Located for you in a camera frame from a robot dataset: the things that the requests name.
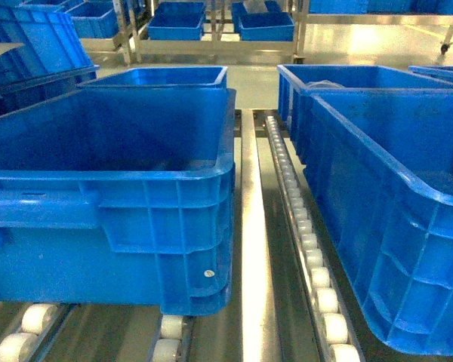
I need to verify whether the rear left blue bin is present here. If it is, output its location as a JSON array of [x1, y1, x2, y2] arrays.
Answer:
[[78, 66, 228, 88]]

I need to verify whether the blue bin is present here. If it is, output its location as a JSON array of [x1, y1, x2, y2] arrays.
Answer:
[[78, 66, 228, 88], [277, 64, 453, 164], [0, 87, 236, 316], [303, 90, 453, 355]]

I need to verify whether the rear right blue bin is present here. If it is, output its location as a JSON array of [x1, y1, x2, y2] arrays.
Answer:
[[277, 64, 453, 164]]

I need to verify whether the front left blue bin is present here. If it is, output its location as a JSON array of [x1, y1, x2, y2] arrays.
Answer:
[[0, 87, 236, 316]]

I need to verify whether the front right blue bin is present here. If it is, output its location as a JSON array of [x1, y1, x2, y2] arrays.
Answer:
[[303, 90, 453, 355]]

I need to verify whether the white roller conveyor track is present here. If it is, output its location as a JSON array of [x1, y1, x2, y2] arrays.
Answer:
[[265, 115, 365, 361]]

